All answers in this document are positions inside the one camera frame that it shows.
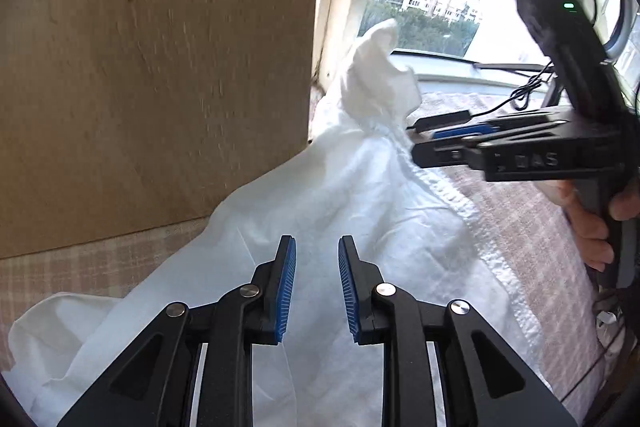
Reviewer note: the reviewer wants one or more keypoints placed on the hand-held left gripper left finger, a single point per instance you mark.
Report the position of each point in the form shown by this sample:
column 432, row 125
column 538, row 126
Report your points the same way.
column 285, row 287

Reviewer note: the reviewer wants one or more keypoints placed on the person's right hand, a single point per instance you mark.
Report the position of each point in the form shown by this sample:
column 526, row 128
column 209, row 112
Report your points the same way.
column 590, row 232

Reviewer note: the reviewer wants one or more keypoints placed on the pink plaid mat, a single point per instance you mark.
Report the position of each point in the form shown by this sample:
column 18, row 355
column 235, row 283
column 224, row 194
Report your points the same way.
column 515, row 217

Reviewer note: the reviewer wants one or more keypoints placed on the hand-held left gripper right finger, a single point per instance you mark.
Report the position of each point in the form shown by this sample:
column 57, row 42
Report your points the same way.
column 347, row 287

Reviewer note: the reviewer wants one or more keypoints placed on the white shirt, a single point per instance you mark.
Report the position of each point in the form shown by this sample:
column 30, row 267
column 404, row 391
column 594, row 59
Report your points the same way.
column 350, row 187

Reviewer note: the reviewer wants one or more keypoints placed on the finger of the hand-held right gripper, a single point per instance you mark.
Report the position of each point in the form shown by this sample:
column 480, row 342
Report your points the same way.
column 460, row 132
column 440, row 154

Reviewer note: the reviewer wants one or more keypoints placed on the light wooden board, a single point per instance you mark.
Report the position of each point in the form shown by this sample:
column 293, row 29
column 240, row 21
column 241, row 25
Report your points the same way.
column 150, row 57

